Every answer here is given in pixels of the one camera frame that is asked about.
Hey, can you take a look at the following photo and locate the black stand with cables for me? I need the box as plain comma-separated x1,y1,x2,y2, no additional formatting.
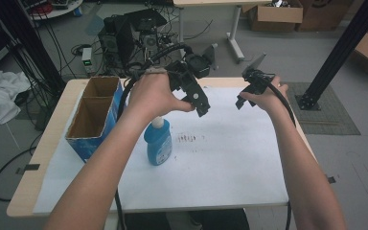
0,0,67,97

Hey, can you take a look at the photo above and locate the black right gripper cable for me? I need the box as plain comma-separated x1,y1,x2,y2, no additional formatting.
261,74,297,230

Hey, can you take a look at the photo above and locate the person's left hand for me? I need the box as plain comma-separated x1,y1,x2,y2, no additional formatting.
126,70,196,122

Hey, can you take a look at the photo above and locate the wooden table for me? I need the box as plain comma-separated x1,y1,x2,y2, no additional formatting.
6,76,318,219

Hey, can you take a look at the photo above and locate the blue cardboard box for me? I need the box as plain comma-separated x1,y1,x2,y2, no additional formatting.
64,75,125,163

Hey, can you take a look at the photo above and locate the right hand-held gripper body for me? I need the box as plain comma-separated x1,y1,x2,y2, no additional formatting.
241,52,276,97

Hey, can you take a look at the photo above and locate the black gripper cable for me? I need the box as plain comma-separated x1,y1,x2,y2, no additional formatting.
114,42,195,230
261,74,297,230

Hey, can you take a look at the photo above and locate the round white table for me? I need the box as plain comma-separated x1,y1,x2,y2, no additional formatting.
21,0,84,21

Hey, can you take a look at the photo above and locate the white desk with metal leg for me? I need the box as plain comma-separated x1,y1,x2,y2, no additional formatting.
172,0,273,64

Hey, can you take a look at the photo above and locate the white paper sheet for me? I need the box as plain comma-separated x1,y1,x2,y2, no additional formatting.
33,85,289,215

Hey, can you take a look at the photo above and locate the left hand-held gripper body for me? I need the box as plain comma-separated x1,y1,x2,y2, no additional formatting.
166,42,219,104

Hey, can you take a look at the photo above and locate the small white power supply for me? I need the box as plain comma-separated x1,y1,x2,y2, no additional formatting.
80,47,94,77

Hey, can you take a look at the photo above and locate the blue bottle with white cap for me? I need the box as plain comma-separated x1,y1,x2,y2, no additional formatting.
143,116,173,167

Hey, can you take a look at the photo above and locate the grey floor mat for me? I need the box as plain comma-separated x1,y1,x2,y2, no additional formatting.
287,81,362,136

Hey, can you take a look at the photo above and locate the person's right hand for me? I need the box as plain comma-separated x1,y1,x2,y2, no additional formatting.
239,75,290,113

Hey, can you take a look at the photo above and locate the black computer tower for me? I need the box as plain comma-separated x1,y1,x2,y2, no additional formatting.
97,8,169,71

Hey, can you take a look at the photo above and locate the black metal post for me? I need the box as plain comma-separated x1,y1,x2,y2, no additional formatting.
294,0,368,111

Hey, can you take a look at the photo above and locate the black floor cable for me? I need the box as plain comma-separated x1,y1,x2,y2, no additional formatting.
0,132,44,203

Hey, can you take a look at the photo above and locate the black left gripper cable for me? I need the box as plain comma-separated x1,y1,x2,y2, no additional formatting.
114,42,195,230

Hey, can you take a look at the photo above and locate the open brown cardboard box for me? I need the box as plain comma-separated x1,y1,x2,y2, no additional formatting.
248,0,305,34

